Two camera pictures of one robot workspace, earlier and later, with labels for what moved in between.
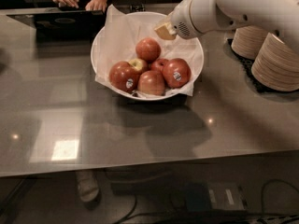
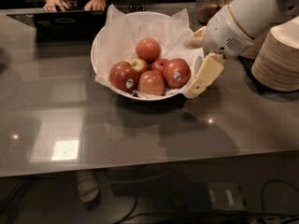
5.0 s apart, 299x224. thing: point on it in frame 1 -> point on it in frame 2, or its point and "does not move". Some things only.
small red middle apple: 158,64 does not move
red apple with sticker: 176,73 does not move
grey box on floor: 225,196 does not move
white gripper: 182,21 -> 224,34
